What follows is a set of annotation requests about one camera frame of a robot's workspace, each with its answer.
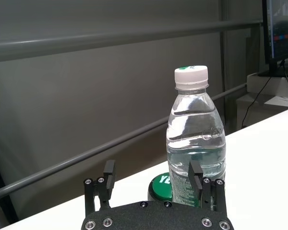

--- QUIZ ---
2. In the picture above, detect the clear water bottle green label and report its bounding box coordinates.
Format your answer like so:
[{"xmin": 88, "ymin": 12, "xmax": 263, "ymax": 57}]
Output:
[{"xmin": 166, "ymin": 65, "xmax": 227, "ymax": 209}]

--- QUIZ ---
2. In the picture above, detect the small black object behind bottle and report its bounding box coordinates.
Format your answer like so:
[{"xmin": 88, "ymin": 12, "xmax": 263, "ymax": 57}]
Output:
[{"xmin": 147, "ymin": 172, "xmax": 175, "ymax": 202}]

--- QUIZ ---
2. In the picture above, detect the black computer monitor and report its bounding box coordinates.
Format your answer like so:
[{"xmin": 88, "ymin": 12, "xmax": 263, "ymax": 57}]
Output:
[{"xmin": 262, "ymin": 0, "xmax": 288, "ymax": 78}]

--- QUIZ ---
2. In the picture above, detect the wide grey wall rail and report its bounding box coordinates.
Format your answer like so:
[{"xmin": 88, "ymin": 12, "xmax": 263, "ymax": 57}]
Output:
[{"xmin": 0, "ymin": 20, "xmax": 264, "ymax": 63}]

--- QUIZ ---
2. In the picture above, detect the white side desk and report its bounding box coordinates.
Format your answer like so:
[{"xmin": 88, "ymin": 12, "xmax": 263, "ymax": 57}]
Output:
[{"xmin": 236, "ymin": 93, "xmax": 288, "ymax": 131}]

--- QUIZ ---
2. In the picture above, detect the white monitor riser box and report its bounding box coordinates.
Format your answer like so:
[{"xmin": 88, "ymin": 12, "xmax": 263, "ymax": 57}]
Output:
[{"xmin": 246, "ymin": 71, "xmax": 288, "ymax": 99}]

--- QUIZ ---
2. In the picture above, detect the slim grey wall handrail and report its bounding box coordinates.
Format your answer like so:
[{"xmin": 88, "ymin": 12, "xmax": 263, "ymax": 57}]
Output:
[{"xmin": 0, "ymin": 83, "xmax": 247, "ymax": 201}]

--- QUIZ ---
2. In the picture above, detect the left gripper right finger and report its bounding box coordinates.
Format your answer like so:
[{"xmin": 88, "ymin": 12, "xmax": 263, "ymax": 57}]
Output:
[{"xmin": 188, "ymin": 160, "xmax": 228, "ymax": 218}]

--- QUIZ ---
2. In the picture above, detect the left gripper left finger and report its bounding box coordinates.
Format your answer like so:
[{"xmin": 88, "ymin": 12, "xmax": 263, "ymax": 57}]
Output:
[{"xmin": 83, "ymin": 160, "xmax": 117, "ymax": 218}]

